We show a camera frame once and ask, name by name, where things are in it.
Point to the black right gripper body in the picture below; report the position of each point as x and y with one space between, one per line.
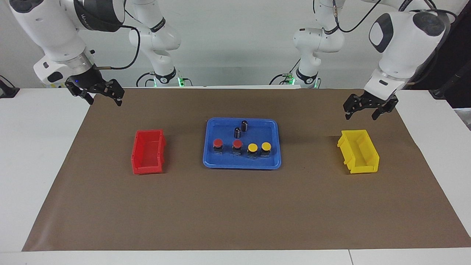
88 82

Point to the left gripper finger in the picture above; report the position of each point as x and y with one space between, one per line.
381 112
350 106

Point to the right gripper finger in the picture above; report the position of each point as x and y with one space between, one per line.
117 92
86 95

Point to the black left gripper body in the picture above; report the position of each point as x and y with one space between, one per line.
375 102

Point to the yellow push button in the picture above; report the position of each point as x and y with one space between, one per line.
252 148
266 147

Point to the red push button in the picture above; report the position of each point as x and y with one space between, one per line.
237 144
218 143

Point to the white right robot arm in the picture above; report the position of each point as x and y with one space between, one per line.
55 33

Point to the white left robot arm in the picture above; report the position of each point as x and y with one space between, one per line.
401 48

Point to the blue plastic tray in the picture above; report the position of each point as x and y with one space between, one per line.
224 162

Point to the yellow plastic bin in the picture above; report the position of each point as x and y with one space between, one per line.
362 154

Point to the red plastic bin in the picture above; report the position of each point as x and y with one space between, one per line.
147 154

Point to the dark equipment stand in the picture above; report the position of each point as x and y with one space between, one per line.
460 55

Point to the black cylindrical capacitor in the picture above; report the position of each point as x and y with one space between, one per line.
237 132
244 125

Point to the brown paper table mat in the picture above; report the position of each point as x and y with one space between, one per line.
220 206

